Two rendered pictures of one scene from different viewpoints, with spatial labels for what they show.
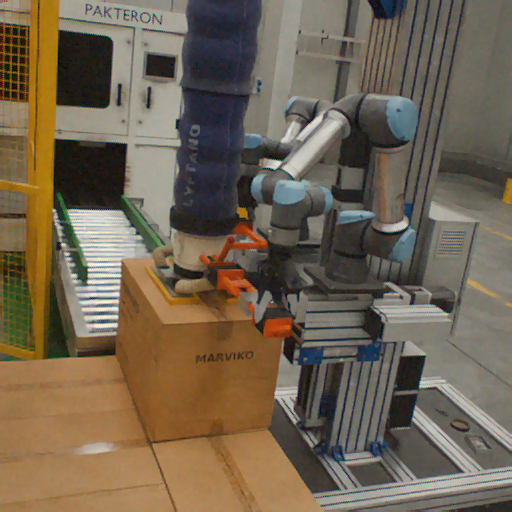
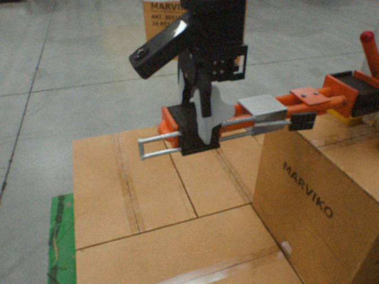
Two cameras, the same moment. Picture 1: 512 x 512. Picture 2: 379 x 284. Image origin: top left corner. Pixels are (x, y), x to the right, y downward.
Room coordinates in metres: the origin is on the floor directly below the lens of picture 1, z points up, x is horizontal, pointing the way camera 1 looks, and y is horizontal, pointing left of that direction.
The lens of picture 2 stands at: (1.55, -0.50, 1.36)
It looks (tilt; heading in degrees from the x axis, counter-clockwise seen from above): 36 degrees down; 95
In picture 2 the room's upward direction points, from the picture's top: straight up
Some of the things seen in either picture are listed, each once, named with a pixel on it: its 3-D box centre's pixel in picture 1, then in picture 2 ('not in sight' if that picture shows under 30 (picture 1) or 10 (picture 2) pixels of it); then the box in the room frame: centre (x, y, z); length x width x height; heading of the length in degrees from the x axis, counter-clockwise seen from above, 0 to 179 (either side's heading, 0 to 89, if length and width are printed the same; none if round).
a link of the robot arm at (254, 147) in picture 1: (251, 149); not in sight; (2.42, 0.07, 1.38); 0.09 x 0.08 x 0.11; 154
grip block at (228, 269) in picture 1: (226, 275); (351, 92); (1.83, 0.08, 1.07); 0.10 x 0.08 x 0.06; 115
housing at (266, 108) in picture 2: (253, 303); (260, 114); (1.63, -0.01, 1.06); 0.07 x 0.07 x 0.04; 25
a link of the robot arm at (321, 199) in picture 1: (306, 200); not in sight; (1.62, -0.11, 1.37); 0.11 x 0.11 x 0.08; 52
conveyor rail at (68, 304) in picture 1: (57, 263); not in sight; (3.32, 1.09, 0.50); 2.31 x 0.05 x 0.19; 23
